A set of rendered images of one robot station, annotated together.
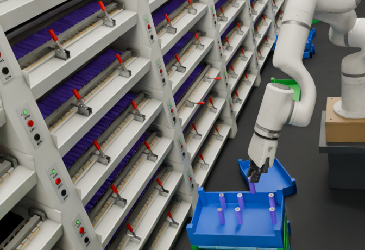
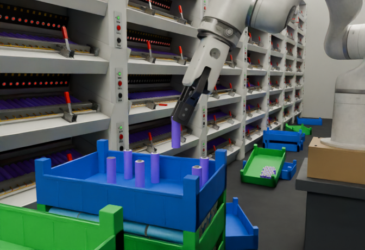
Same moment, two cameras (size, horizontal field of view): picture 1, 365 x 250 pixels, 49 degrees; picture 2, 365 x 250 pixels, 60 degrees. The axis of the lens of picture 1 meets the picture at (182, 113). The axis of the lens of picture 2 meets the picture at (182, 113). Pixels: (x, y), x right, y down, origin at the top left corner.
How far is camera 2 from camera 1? 90 cm
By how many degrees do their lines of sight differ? 22
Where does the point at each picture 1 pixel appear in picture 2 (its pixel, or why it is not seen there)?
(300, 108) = not seen: outside the picture
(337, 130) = (323, 161)
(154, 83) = (105, 36)
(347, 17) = not seen: outside the picture
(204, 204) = (101, 170)
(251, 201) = (174, 176)
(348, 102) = (341, 129)
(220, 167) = not seen: hidden behind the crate
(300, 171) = (268, 229)
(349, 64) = (346, 76)
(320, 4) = not seen: outside the picture
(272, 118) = not seen: outside the picture
